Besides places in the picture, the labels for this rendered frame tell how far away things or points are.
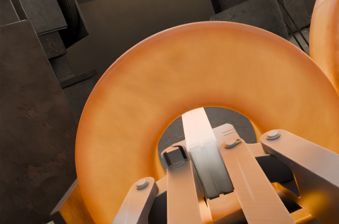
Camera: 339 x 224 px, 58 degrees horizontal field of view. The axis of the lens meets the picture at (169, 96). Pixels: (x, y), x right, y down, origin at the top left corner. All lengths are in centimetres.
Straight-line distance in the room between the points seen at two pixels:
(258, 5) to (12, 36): 230
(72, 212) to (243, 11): 243
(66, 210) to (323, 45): 16
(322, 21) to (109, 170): 14
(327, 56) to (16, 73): 34
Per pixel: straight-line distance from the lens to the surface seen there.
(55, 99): 41
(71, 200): 19
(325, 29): 19
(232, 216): 17
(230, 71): 16
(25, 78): 41
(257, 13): 258
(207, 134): 16
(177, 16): 804
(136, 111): 17
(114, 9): 728
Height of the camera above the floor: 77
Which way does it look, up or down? 9 degrees down
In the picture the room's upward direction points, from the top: 22 degrees counter-clockwise
